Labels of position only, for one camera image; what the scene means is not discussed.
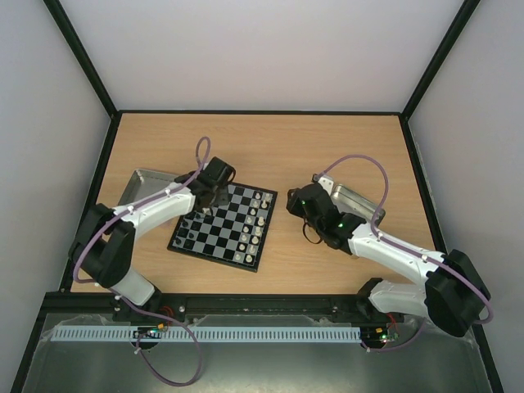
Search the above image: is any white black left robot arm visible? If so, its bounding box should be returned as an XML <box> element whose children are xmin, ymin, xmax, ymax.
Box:
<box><xmin>69</xmin><ymin>157</ymin><xmax>236</xmax><ymax>307</ymax></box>

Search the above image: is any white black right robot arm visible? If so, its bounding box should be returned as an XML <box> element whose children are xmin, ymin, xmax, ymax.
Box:
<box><xmin>287</xmin><ymin>183</ymin><xmax>490</xmax><ymax>337</ymax></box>

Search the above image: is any black white chess board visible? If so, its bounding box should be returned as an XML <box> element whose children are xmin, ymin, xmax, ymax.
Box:
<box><xmin>167</xmin><ymin>183</ymin><xmax>278</xmax><ymax>273</ymax></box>

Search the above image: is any silver metal tray right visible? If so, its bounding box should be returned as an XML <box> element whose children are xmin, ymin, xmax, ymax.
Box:
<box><xmin>330</xmin><ymin>184</ymin><xmax>377</xmax><ymax>222</ymax></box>

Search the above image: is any silver metal tray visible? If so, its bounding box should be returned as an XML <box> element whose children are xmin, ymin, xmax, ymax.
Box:
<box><xmin>330</xmin><ymin>184</ymin><xmax>377</xmax><ymax>222</ymax></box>
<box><xmin>118</xmin><ymin>169</ymin><xmax>177</xmax><ymax>206</ymax></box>

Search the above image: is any silver metal tray left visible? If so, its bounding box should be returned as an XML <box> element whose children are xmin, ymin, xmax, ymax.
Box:
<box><xmin>118</xmin><ymin>169</ymin><xmax>177</xmax><ymax>206</ymax></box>

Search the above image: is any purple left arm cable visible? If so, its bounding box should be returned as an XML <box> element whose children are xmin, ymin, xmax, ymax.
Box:
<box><xmin>72</xmin><ymin>137</ymin><xmax>212</xmax><ymax>388</ymax></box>

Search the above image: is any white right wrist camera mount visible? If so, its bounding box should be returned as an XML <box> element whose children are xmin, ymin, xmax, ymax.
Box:
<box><xmin>312</xmin><ymin>174</ymin><xmax>335</xmax><ymax>194</ymax></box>

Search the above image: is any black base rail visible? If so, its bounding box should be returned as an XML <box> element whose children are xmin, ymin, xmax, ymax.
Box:
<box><xmin>39</xmin><ymin>291</ymin><xmax>404</xmax><ymax>327</ymax></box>

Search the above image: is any light blue cable duct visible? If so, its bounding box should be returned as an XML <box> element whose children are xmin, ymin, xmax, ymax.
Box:
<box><xmin>50</xmin><ymin>326</ymin><xmax>361</xmax><ymax>343</ymax></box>

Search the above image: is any black enclosure frame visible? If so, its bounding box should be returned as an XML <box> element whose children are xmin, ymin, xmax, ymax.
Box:
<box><xmin>11</xmin><ymin>1</ymin><xmax>480</xmax><ymax>392</ymax></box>

